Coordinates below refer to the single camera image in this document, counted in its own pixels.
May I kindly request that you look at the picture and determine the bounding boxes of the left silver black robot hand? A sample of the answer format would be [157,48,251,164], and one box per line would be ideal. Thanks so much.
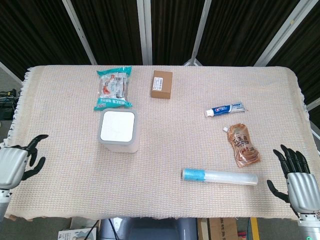
[0,134,49,190]

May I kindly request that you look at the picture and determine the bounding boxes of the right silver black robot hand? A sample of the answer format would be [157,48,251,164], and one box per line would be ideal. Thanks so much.
[266,144,319,214]

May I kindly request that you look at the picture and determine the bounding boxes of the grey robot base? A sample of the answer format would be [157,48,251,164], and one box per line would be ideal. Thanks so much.
[98,216,199,240]

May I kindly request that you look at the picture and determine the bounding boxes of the white square container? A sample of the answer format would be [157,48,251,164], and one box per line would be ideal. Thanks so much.
[97,107,140,154]

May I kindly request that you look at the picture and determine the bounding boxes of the brown spouted sauce pouch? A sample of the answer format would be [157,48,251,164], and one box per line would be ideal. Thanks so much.
[222,122,261,169]

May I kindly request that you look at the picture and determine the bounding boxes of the clear plastic wrap roll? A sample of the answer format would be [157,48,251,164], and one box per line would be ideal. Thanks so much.
[181,168,259,187]

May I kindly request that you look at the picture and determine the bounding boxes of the brown carton with print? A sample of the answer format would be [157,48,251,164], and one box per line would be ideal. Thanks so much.
[197,217,239,240]

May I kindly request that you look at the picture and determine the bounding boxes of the white printed box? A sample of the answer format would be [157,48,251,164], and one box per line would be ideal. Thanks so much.
[57,226,99,240]

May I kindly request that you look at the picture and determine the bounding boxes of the blue white toothpaste tube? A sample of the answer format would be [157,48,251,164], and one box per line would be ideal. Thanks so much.
[204,101,248,118]

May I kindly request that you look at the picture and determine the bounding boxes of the teal snack bag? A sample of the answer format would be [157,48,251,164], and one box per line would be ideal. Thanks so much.
[93,66,133,112]

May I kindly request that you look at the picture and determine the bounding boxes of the beige woven tablecloth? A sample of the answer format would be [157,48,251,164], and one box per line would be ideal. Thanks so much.
[4,64,316,221]

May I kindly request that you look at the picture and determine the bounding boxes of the brown cardboard box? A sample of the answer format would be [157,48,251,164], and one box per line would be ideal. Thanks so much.
[150,70,174,100]

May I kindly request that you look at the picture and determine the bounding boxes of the black equipment with cables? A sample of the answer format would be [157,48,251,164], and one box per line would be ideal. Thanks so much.
[0,88,21,121]

